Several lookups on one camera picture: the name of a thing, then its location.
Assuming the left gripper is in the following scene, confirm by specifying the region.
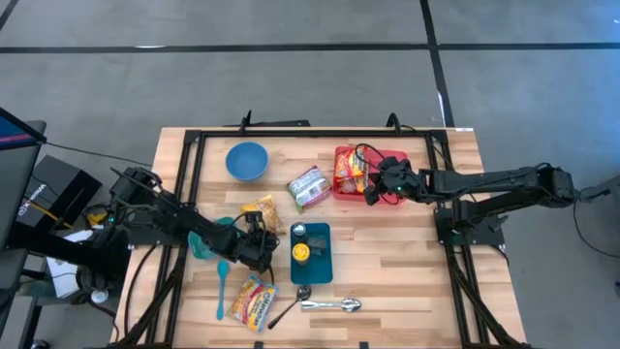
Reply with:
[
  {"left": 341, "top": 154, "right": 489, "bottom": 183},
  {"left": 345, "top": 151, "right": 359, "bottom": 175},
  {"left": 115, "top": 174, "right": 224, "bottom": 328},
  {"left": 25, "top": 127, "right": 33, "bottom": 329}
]
[{"left": 227, "top": 210, "right": 282, "bottom": 274}]

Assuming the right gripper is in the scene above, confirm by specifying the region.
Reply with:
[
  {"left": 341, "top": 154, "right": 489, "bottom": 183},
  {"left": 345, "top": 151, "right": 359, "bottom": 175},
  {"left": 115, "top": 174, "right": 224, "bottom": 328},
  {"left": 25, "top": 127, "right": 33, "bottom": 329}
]
[{"left": 363, "top": 156, "right": 423, "bottom": 207}]

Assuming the yellow ramen noodle packet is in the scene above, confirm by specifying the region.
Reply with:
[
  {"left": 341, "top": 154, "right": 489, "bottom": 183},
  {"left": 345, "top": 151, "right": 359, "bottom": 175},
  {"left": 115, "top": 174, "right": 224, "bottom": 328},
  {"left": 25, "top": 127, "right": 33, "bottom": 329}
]
[{"left": 240, "top": 194, "right": 287, "bottom": 237}]

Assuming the red plastic bin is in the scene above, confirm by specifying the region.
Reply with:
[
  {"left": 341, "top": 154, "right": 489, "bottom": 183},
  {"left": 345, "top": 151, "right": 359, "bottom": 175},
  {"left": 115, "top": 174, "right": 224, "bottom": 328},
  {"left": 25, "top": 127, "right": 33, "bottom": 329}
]
[{"left": 331, "top": 145, "right": 410, "bottom": 204}]

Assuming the yellow-lid crunchy chili jar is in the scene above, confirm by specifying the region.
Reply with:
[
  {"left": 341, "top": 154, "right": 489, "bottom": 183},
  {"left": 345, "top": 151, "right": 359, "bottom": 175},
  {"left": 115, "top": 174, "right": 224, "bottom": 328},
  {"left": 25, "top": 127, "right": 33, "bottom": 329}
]
[{"left": 292, "top": 242, "right": 311, "bottom": 267}]

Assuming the green pepper tin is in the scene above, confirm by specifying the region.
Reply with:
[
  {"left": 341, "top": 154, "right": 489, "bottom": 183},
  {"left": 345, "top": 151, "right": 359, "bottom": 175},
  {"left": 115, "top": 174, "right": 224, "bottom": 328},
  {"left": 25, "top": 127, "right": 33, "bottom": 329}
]
[{"left": 307, "top": 235, "right": 329, "bottom": 257}]

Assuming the Maruchan beef ramen packet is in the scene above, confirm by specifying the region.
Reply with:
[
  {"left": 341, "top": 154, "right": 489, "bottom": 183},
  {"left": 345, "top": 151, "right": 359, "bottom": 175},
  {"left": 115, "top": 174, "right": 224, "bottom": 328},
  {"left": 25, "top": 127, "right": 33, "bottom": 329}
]
[{"left": 227, "top": 273, "right": 280, "bottom": 333}]

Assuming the lime chili shrimp ramen packet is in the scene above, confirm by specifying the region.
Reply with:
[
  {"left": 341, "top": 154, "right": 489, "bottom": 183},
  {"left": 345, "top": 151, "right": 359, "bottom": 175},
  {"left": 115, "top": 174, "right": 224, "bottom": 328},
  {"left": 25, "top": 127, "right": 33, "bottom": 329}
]
[{"left": 286, "top": 165, "right": 333, "bottom": 214}]

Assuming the teal plastic spoon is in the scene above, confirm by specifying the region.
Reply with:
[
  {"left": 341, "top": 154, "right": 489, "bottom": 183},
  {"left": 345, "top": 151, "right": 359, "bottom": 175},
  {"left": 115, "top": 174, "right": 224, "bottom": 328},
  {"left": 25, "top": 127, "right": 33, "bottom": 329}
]
[{"left": 215, "top": 259, "right": 231, "bottom": 322}]

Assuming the teal-blue rectangular plastic bin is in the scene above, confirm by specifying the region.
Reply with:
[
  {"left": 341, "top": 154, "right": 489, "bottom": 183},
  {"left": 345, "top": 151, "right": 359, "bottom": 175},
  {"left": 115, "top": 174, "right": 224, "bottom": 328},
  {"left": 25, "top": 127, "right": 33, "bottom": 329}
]
[{"left": 289, "top": 222, "right": 334, "bottom": 286}]

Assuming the black spoon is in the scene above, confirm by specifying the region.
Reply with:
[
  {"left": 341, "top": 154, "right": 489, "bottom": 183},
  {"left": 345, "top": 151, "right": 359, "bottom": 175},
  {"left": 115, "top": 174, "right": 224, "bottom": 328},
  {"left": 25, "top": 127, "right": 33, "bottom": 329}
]
[{"left": 266, "top": 284, "right": 313, "bottom": 331}]

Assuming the green-teal small plastic bin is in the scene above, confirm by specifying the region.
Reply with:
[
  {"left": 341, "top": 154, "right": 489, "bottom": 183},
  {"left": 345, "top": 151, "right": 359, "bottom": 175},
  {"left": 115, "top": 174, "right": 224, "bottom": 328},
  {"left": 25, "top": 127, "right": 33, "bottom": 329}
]
[{"left": 187, "top": 216, "right": 238, "bottom": 261}]

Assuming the blue bowl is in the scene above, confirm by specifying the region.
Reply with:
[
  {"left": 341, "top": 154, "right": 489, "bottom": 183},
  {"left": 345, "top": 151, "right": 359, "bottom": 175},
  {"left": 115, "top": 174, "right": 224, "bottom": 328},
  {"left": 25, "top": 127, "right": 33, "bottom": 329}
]
[{"left": 225, "top": 141, "right": 270, "bottom": 183}]

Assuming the silver metal spoon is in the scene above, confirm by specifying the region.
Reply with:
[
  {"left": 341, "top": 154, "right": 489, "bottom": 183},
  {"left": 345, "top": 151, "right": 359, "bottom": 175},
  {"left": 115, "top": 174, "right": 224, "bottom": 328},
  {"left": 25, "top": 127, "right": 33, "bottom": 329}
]
[{"left": 299, "top": 297, "right": 362, "bottom": 313}]

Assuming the white paper sheet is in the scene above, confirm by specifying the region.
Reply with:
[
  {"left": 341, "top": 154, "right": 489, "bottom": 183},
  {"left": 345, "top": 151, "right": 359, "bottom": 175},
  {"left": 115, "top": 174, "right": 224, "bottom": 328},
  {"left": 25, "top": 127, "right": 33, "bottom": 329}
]
[{"left": 46, "top": 229, "right": 94, "bottom": 300}]

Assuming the black equipment stand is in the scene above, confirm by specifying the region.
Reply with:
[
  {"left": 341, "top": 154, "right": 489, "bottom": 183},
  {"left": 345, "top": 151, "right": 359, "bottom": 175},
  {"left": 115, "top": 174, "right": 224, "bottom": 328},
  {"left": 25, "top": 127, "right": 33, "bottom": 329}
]
[{"left": 7, "top": 222, "right": 132, "bottom": 292}]

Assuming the black box with white print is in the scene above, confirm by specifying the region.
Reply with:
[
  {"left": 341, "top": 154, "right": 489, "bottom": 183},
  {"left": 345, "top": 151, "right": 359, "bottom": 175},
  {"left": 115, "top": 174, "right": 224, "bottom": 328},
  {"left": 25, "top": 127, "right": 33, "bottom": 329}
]
[{"left": 16, "top": 154, "right": 103, "bottom": 229}]

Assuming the grey stand foot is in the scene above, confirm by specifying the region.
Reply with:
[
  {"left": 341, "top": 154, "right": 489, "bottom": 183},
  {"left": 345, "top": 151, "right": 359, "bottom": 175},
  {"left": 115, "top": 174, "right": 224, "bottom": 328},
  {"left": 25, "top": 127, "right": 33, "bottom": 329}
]
[{"left": 576, "top": 174, "right": 620, "bottom": 204}]

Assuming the grey computer monitor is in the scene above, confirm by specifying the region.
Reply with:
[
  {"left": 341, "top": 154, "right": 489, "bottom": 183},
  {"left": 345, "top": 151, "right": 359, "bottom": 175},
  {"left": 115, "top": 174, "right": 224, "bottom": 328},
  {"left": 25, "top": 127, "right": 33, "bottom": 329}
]
[{"left": 0, "top": 107, "right": 48, "bottom": 251}]

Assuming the black table frame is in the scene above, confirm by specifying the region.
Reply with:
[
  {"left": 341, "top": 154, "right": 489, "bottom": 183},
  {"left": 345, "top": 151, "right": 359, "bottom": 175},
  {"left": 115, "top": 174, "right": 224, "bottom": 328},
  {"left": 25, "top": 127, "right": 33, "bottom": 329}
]
[{"left": 111, "top": 126, "right": 529, "bottom": 349}]

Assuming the black table-edge bracket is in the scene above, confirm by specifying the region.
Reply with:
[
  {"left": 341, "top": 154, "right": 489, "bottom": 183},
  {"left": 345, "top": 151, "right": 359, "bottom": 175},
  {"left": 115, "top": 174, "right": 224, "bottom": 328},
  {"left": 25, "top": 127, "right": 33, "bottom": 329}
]
[{"left": 223, "top": 109, "right": 312, "bottom": 129}]

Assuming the thin black cable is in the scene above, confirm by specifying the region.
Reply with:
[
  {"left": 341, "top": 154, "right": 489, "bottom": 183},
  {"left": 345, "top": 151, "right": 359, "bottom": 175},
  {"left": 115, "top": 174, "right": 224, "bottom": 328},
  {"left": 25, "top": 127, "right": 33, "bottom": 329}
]
[{"left": 45, "top": 141, "right": 154, "bottom": 169}]

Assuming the black floor cable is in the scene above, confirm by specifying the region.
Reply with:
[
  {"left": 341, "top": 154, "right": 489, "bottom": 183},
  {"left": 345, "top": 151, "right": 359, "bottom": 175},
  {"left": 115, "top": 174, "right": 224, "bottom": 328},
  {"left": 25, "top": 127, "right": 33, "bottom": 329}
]
[{"left": 573, "top": 186, "right": 620, "bottom": 259}]

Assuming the yellow cable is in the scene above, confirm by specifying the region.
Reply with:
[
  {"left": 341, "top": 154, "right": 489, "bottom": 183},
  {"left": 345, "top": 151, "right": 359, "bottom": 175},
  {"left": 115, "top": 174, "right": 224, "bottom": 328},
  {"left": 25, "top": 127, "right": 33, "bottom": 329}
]
[{"left": 33, "top": 200, "right": 74, "bottom": 229}]

